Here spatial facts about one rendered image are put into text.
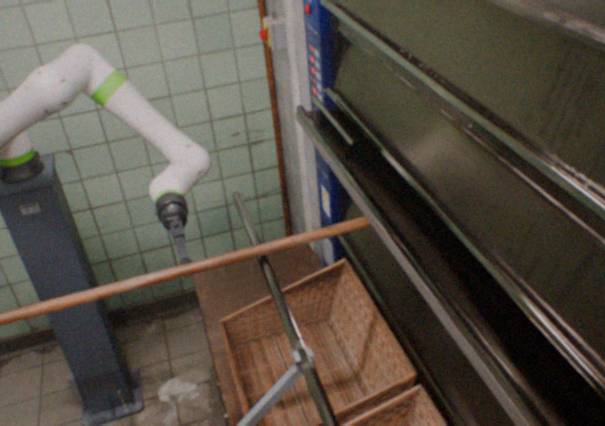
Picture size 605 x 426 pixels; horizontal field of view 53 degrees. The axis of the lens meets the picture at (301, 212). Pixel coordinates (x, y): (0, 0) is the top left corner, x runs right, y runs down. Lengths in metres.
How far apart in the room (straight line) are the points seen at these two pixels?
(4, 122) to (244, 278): 1.12
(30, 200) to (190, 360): 1.20
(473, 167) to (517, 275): 0.24
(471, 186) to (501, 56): 0.28
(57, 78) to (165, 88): 0.98
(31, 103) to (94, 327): 1.09
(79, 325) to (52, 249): 0.38
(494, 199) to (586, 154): 0.30
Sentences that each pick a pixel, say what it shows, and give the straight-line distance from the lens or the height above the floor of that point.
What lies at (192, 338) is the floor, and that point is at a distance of 3.14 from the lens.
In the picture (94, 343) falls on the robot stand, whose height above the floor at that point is 0.43.
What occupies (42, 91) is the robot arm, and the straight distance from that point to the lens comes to 1.77.
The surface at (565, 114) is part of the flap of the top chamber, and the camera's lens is 0.94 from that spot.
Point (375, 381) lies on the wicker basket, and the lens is 1.98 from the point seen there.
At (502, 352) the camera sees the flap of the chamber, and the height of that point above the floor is 1.41.
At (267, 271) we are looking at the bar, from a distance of 1.59.
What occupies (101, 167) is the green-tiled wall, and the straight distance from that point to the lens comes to 2.83.
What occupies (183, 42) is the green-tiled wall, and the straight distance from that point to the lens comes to 2.64.
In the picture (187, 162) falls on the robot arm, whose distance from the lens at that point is 1.89.
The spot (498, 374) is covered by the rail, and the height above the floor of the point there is 1.43.
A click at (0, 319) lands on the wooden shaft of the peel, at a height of 1.20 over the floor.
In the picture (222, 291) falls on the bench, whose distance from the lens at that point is 2.47.
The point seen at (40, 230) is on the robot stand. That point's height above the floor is 1.01.
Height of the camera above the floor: 2.19
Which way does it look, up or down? 34 degrees down
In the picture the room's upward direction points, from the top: 6 degrees counter-clockwise
